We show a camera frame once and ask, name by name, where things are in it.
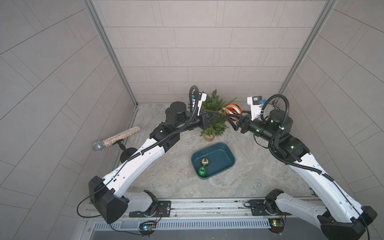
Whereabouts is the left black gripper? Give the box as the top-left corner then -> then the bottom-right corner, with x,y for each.
172,109 -> 218,134

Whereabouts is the red gold striped ornament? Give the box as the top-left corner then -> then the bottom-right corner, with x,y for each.
224,104 -> 243,116

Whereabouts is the small gold ball ornament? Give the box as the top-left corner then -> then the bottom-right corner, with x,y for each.
201,158 -> 210,168

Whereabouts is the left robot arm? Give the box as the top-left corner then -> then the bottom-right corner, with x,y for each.
89,102 -> 220,224

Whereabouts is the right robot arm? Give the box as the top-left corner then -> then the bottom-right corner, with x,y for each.
226,109 -> 377,240

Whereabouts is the small green christmas tree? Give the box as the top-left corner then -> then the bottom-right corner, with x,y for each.
201,90 -> 236,142

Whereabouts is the teal plastic tray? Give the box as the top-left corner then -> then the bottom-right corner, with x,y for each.
191,143 -> 236,180

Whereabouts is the green glitter ball ornament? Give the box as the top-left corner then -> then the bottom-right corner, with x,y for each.
197,167 -> 207,178

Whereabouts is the right circuit board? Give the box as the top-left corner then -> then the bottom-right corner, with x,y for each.
269,219 -> 286,234

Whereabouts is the circuit board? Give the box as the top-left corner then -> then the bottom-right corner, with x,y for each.
269,219 -> 286,234
139,221 -> 157,237

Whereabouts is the glitter microphone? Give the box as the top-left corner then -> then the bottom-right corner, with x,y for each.
92,126 -> 141,152

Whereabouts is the left circuit board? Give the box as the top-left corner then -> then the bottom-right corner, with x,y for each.
139,221 -> 157,237

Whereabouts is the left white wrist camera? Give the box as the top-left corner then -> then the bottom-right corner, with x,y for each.
191,93 -> 207,116

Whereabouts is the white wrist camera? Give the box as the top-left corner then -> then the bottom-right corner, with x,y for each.
191,93 -> 207,116
247,96 -> 266,121

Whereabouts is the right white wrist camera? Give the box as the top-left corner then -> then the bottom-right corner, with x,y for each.
247,96 -> 266,121

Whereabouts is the left black cable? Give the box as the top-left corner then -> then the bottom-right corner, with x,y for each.
76,85 -> 201,219

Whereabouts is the black cable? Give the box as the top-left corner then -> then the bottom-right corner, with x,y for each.
253,93 -> 371,240
76,85 -> 201,219

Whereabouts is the right black cable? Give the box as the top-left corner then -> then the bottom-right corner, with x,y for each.
253,93 -> 371,240

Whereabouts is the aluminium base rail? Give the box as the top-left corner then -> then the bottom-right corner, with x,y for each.
89,196 -> 327,234

